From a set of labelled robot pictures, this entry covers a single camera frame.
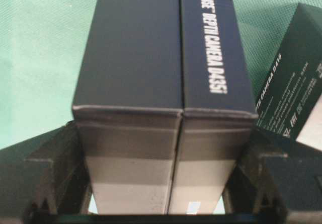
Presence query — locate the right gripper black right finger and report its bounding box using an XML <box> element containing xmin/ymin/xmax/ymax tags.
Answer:
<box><xmin>225</xmin><ymin>127</ymin><xmax>321</xmax><ymax>223</ymax></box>

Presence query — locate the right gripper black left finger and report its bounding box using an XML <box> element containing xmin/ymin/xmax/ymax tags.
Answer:
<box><xmin>1</xmin><ymin>121</ymin><xmax>92</xmax><ymax>223</ymax></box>

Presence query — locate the black RealSense D415 box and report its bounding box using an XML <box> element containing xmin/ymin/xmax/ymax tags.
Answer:
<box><xmin>256</xmin><ymin>3</ymin><xmax>321</xmax><ymax>150</ymax></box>

